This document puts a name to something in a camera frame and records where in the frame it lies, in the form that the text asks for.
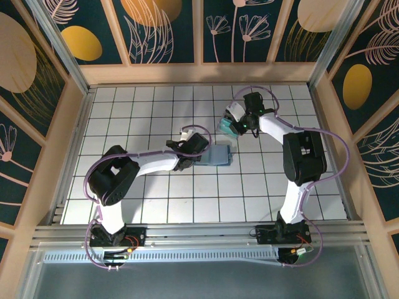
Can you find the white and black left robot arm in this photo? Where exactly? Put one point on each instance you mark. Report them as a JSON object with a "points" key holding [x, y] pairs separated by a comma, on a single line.
{"points": [[156, 162]]}

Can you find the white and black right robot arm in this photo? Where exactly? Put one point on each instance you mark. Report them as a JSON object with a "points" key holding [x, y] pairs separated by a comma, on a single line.
{"points": [[274, 126]]}

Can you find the dark striped card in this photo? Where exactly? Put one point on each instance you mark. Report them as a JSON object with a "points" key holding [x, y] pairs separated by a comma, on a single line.
{"points": [[226, 116]]}

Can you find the teal card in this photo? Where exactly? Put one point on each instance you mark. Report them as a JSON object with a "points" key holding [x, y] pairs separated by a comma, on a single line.
{"points": [[224, 127]]}

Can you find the aluminium side rail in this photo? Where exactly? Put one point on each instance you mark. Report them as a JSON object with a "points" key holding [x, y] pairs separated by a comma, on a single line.
{"points": [[324, 124], [72, 155]]}

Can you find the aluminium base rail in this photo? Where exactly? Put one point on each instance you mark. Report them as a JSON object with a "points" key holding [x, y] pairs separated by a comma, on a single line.
{"points": [[199, 232]]}

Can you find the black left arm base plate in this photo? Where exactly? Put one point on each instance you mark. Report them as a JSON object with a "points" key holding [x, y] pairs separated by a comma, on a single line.
{"points": [[140, 233]]}

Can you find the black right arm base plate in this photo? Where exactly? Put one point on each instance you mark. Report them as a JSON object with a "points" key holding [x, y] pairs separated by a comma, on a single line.
{"points": [[263, 238]]}

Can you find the aluminium corner post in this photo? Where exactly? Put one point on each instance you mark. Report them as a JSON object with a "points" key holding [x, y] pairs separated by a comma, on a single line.
{"points": [[331, 46], [71, 63]]}

